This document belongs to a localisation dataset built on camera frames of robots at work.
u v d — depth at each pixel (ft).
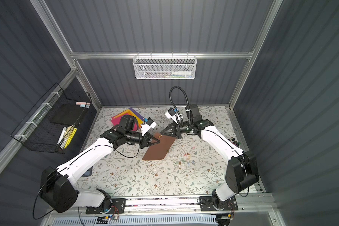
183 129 2.17
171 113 2.14
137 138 2.15
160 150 2.39
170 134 2.28
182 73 3.02
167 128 2.25
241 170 1.41
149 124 2.19
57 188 1.32
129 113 3.82
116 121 3.67
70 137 2.28
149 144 2.31
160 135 2.32
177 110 2.20
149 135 2.32
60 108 2.57
